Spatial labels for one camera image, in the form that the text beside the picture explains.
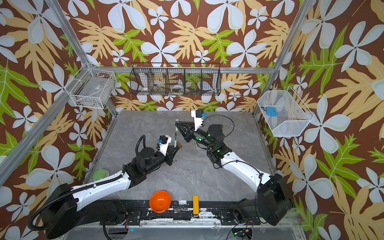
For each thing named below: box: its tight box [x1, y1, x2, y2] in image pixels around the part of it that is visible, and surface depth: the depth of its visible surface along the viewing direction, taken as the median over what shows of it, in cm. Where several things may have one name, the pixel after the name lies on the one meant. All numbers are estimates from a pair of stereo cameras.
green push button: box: [93, 169, 107, 181], surface depth 89 cm
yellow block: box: [193, 195, 200, 215], surface depth 80 cm
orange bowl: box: [149, 190, 172, 214], surface depth 79 cm
